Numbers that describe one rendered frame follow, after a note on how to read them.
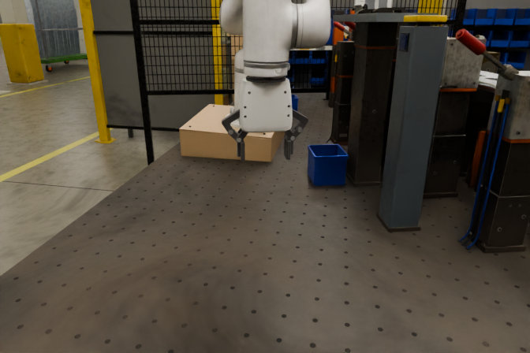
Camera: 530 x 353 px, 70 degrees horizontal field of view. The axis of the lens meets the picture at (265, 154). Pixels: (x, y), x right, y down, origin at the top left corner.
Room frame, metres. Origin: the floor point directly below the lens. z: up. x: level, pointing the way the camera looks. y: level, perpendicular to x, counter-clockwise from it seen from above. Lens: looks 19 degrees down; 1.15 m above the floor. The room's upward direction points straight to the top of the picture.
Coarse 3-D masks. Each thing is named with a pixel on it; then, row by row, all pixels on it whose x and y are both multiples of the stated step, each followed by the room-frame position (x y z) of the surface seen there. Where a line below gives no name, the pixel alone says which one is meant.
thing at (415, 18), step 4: (408, 16) 0.79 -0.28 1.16; (412, 16) 0.77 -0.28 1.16; (416, 16) 0.76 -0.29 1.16; (420, 16) 0.75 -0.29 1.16; (424, 16) 0.75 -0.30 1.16; (428, 16) 0.76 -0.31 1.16; (432, 16) 0.76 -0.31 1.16; (436, 16) 0.76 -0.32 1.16; (440, 16) 0.76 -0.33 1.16; (444, 16) 0.76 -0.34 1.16; (404, 20) 0.81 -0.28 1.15; (408, 20) 0.79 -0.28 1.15; (412, 20) 0.77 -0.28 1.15; (416, 20) 0.75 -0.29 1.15; (420, 20) 0.75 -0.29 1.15; (424, 20) 0.75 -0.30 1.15; (428, 20) 0.76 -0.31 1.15; (432, 20) 0.76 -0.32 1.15; (436, 20) 0.76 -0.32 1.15; (440, 20) 0.76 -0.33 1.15; (444, 20) 0.76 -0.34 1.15; (416, 24) 0.79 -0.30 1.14; (420, 24) 0.78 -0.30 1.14; (424, 24) 0.77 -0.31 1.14; (428, 24) 0.77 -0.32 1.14
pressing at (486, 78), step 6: (480, 72) 1.17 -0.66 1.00; (486, 72) 1.17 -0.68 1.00; (480, 78) 1.05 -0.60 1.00; (486, 78) 1.07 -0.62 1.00; (492, 78) 1.07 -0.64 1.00; (480, 84) 0.95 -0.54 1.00; (486, 84) 0.93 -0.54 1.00; (492, 84) 0.92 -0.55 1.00; (486, 90) 0.93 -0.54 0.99; (492, 90) 0.90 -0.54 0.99
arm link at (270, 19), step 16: (256, 0) 0.68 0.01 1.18; (272, 0) 0.67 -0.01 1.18; (288, 0) 0.69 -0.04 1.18; (256, 16) 0.68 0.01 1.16; (272, 16) 0.67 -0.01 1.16; (288, 16) 0.68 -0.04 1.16; (256, 32) 0.68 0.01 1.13; (272, 32) 0.67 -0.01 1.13; (288, 32) 0.68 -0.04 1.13; (256, 48) 0.68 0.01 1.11; (272, 48) 0.67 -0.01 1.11; (288, 48) 0.69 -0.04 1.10
